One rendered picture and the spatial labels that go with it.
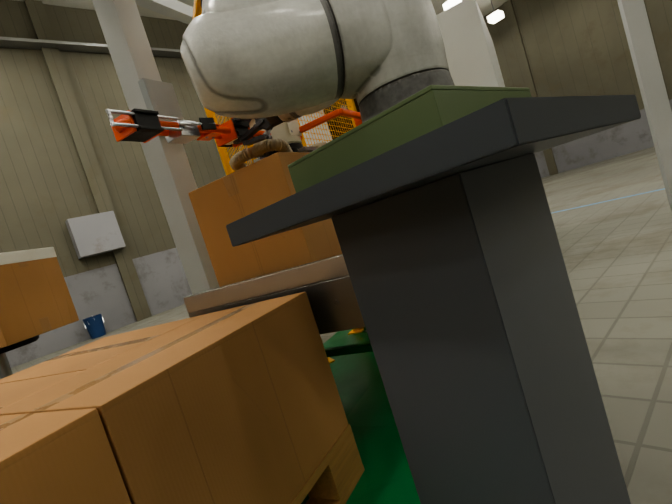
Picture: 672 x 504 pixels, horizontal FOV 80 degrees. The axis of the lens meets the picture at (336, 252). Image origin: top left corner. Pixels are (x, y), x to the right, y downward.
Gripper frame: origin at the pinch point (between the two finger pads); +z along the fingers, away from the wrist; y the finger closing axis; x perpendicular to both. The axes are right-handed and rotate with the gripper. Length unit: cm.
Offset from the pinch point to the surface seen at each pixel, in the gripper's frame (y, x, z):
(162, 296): 86, 481, 699
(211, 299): 50, -9, 22
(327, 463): 94, -29, -20
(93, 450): 58, -77, -20
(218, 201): 19.3, -4.7, 9.6
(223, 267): 40.5, -4.8, 16.6
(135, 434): 59, -70, -20
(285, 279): 49, -9, -10
